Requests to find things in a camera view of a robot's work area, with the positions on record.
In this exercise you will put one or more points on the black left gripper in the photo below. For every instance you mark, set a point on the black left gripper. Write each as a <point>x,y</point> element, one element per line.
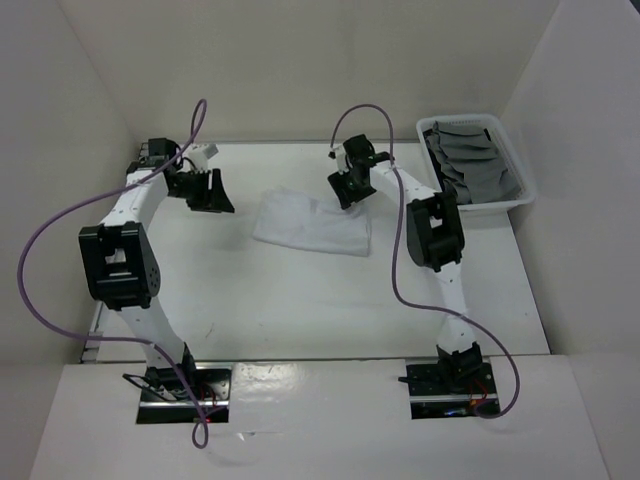
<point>215,199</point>

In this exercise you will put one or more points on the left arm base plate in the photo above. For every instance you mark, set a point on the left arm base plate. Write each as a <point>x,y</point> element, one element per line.
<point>161,405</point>

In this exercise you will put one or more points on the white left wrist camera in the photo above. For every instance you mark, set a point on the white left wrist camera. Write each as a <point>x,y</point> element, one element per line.
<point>199,155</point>

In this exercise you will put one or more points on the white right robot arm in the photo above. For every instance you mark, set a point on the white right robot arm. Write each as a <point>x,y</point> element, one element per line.
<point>434,240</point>

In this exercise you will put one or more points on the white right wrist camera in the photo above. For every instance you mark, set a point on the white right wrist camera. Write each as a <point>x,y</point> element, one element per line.
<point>338,154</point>

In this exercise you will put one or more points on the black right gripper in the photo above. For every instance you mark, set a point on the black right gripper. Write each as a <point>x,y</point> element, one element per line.
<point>337,182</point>

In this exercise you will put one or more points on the white skirt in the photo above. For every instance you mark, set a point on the white skirt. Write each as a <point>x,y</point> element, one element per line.
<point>291,219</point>

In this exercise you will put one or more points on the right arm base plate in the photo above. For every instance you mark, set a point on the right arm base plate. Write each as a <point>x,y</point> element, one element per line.
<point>430,397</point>

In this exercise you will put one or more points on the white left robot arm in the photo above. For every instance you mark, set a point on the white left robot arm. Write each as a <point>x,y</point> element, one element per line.
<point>120,266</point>

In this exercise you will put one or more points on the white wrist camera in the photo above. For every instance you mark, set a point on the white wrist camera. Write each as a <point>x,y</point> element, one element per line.
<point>199,155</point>
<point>338,154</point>

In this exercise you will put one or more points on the grey skirts in basket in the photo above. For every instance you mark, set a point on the grey skirts in basket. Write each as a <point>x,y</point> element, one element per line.
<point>468,164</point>

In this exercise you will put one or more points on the white plastic basket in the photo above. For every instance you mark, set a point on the white plastic basket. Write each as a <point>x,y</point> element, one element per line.
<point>527,190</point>

